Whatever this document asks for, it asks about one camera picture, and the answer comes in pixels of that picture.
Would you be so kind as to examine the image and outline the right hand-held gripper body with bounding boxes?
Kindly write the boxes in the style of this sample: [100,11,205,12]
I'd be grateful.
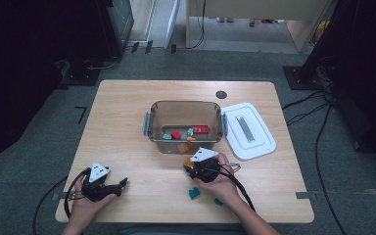
[187,147,221,184]

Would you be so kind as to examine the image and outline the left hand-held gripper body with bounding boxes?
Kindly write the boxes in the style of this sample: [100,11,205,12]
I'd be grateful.
[81,161,123,202]

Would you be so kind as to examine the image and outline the long red toy brick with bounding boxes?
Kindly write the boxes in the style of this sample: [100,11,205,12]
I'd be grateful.
[190,124,211,134]

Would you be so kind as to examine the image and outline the transparent brown plastic storage box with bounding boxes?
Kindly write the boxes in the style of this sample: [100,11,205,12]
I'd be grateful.
[142,100,229,156]

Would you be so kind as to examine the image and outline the white plastic box lid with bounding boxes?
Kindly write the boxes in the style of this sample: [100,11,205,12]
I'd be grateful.
[220,102,278,162]

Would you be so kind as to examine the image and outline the person's right hand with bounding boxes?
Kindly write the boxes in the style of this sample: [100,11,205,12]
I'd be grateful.
[194,153,243,210]

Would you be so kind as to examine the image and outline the person's left hand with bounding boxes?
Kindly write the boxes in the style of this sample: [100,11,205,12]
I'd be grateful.
[68,175,117,226]

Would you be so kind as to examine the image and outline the person's dark clothing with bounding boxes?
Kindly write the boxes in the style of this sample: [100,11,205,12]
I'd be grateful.
[117,222,248,235]

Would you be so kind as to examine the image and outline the black stand base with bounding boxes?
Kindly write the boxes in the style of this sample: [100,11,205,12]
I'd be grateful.
[282,65,325,91]
[60,58,101,87]

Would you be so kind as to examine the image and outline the white panel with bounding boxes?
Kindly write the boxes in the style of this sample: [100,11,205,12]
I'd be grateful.
[164,0,182,50]

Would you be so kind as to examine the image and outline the dark glass cabinet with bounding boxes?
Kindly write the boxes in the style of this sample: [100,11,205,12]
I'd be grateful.
[106,0,135,61]

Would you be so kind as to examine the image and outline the light wooden desk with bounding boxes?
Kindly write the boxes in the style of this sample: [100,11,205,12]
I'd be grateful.
[185,0,338,54]

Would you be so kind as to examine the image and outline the yellow object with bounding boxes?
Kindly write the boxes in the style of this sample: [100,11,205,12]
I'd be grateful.
[312,20,330,46]

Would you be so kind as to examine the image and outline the metal cable plug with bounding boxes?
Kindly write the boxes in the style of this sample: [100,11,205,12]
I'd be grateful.
[224,162,242,172]

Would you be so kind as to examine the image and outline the left hand-held gripper black cable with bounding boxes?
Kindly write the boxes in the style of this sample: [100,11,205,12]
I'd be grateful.
[32,166,92,235]

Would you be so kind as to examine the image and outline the hand-held gripper black cable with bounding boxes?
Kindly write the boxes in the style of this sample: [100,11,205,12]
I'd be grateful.
[32,166,92,235]
[209,163,257,212]

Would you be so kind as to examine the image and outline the right hand-held gripper black cable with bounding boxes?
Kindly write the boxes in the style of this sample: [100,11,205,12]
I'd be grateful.
[209,163,257,212]

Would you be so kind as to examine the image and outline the black cable by stand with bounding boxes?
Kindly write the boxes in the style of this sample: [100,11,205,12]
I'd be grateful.
[85,56,120,71]

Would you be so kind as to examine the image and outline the long black floor cable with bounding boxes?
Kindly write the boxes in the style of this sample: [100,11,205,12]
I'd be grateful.
[313,103,348,235]

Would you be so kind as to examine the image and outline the black hanging cable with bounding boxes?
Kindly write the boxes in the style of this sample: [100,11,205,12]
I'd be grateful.
[189,0,208,51]

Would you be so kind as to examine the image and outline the tangle of black cables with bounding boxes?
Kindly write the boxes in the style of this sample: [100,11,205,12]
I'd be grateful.
[315,54,339,96]

